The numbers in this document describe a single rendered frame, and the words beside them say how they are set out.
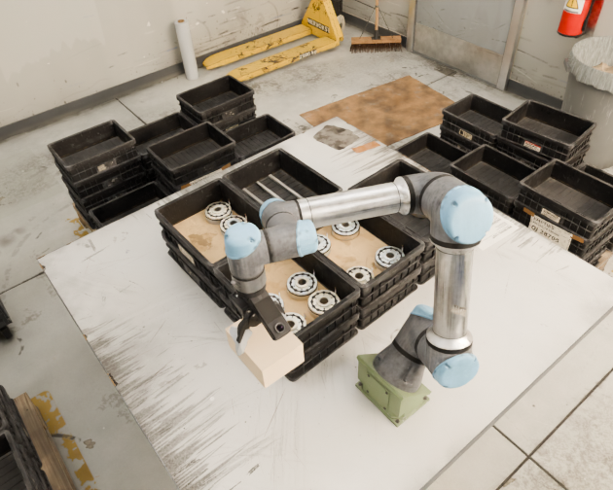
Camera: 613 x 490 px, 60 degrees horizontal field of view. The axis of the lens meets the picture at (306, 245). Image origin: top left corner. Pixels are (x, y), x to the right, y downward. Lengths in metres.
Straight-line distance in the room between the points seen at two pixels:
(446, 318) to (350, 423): 0.49
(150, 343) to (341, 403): 0.68
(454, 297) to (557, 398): 1.45
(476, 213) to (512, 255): 0.99
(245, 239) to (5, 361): 2.16
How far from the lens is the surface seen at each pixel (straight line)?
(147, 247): 2.26
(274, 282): 1.83
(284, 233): 1.11
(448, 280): 1.30
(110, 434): 2.63
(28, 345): 3.09
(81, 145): 3.38
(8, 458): 2.29
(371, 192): 1.28
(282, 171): 2.30
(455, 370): 1.42
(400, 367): 1.55
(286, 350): 1.30
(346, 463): 1.62
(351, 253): 1.91
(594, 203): 2.91
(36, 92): 4.76
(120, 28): 4.83
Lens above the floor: 2.18
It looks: 44 degrees down
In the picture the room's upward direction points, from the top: 4 degrees counter-clockwise
